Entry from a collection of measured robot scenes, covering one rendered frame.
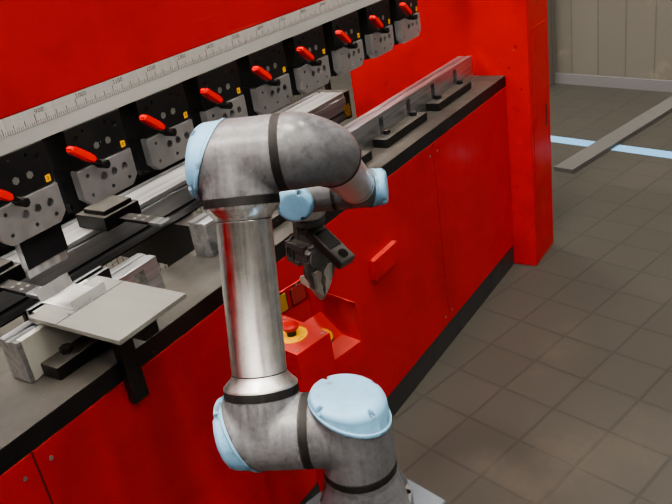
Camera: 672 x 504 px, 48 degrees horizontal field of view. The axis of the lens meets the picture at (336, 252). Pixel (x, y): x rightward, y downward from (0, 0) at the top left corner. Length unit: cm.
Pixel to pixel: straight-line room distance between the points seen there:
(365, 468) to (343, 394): 11
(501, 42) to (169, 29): 176
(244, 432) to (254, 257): 26
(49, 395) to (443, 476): 131
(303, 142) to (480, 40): 225
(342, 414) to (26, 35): 92
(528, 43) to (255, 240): 225
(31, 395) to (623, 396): 191
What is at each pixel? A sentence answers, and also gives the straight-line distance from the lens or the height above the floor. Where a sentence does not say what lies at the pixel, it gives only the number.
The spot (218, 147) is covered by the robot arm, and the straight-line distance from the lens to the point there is 112.
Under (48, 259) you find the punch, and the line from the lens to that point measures 166.
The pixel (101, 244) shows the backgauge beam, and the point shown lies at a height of 94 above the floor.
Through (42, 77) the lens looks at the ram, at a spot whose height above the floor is 143.
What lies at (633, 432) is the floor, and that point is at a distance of 264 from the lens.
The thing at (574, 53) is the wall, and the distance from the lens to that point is 636.
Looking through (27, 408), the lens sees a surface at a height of 87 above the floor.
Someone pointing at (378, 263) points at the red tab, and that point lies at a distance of 238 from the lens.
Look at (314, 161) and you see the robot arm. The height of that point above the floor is 133.
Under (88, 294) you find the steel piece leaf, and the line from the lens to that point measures 161.
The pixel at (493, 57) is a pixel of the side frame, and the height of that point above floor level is 95.
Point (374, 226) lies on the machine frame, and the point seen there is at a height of 71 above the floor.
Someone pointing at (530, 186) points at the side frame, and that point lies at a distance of 341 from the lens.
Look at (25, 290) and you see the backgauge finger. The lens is 175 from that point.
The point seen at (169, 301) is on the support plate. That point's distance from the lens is 152.
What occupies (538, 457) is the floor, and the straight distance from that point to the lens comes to 253.
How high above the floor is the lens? 168
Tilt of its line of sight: 25 degrees down
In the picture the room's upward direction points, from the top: 9 degrees counter-clockwise
